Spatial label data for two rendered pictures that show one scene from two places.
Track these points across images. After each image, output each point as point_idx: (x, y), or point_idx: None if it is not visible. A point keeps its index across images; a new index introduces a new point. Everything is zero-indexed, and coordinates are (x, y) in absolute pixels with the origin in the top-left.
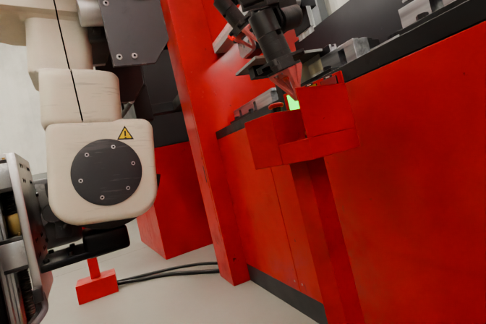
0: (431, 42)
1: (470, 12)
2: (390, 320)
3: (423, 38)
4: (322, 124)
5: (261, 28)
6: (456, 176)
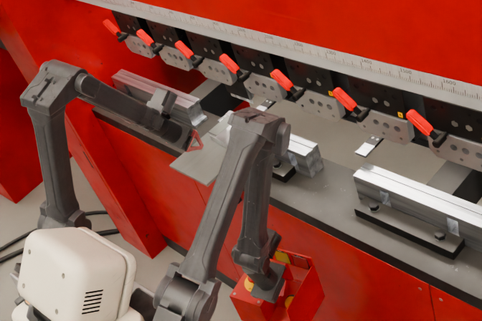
0: (380, 259)
1: (407, 269)
2: None
3: (375, 254)
4: (303, 313)
5: (257, 279)
6: (389, 315)
